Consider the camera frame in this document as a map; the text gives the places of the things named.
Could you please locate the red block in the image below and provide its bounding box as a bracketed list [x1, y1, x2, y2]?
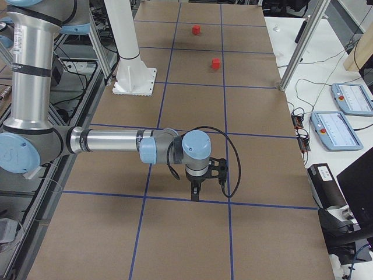
[211, 58, 221, 70]
[192, 24, 200, 36]

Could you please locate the black box with label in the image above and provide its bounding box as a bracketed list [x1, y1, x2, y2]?
[307, 163, 347, 209]

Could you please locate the teach pendant near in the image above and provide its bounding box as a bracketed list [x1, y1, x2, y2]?
[311, 111, 363, 151]

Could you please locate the teach pendant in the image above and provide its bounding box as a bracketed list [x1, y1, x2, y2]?
[332, 83, 372, 117]
[311, 111, 363, 151]

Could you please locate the black monitor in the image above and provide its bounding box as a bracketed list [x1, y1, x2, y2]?
[337, 148, 372, 226]

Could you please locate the teach pendant far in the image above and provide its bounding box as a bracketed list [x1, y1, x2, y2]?
[332, 83, 372, 117]

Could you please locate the near black camera cable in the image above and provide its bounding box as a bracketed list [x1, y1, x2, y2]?
[166, 125, 242, 198]

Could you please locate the white pedestal column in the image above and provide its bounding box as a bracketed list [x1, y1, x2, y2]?
[104, 0, 157, 96]

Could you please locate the aluminium frame post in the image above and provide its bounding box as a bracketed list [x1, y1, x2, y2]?
[279, 0, 330, 92]

